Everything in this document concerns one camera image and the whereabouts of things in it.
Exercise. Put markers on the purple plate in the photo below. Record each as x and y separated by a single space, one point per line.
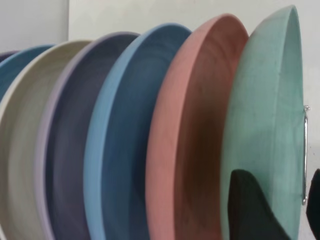
75 125
5 56

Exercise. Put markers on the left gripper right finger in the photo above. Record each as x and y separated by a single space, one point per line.
315 205

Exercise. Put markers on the green plate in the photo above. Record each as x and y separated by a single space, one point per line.
255 112

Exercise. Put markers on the blue plate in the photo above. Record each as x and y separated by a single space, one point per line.
10 65
125 125

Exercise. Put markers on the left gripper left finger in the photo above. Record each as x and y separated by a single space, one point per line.
247 212

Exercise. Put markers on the cream plate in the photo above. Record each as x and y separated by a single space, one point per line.
22 137

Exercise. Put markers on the pink plate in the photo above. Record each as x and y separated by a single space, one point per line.
200 112

